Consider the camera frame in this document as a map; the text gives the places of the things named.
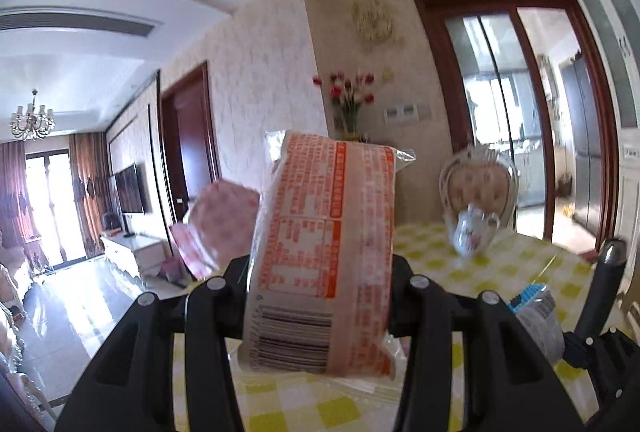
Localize orange bread package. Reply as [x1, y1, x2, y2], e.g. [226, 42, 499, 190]
[239, 130, 416, 378]

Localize grey blue snack bag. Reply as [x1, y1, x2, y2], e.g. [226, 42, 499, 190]
[508, 284, 565, 365]

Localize yellow checkered tablecloth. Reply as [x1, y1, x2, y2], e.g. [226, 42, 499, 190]
[169, 220, 632, 432]

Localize white tv cabinet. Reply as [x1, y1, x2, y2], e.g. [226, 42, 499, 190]
[101, 234, 166, 279]

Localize white floral teapot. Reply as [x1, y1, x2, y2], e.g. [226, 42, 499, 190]
[444, 204, 501, 259]

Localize pink checkered covered chair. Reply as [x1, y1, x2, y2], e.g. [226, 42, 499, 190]
[169, 180, 260, 280]

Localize white ornate dining chair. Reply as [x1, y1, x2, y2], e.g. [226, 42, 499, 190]
[438, 145, 518, 233]

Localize brown window curtains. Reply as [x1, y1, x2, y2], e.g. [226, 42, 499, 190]
[1, 132, 113, 258]

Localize dark red wooden door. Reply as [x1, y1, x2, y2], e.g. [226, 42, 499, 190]
[160, 62, 220, 222]

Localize grey refrigerator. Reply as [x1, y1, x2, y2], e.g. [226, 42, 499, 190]
[561, 52, 602, 236]

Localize crystal chandelier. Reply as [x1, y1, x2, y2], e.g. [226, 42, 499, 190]
[9, 88, 55, 140]

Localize glass sliding door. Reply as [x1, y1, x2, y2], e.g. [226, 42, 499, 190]
[414, 0, 620, 260]

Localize red flower bouquet vase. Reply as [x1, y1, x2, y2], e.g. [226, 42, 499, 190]
[328, 71, 375, 143]

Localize wall mounted television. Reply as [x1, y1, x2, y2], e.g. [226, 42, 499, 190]
[114, 164, 144, 214]

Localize wall switch panel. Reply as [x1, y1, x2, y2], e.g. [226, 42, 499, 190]
[383, 103, 431, 126]

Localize gold wall ornament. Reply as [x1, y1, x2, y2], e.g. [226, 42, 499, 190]
[350, 0, 404, 51]

